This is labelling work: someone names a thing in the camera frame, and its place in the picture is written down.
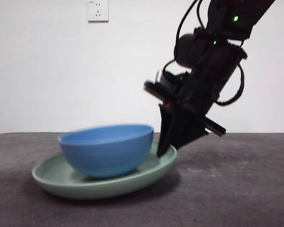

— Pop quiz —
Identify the blue ribbed bowl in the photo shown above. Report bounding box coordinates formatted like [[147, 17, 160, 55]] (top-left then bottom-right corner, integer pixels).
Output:
[[57, 123, 154, 179]]

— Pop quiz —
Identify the green round plate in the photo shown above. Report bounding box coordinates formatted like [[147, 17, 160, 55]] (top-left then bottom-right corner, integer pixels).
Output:
[[31, 139, 178, 200]]

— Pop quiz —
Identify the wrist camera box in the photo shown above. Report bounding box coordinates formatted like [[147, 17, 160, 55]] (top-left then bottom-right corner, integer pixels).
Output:
[[155, 69, 190, 95]]

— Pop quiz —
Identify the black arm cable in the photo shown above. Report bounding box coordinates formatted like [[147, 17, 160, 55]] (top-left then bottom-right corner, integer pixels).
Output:
[[216, 63, 246, 106], [174, 0, 200, 62]]

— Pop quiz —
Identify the white wall socket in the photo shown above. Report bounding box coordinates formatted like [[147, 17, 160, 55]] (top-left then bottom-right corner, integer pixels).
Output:
[[87, 0, 109, 23]]

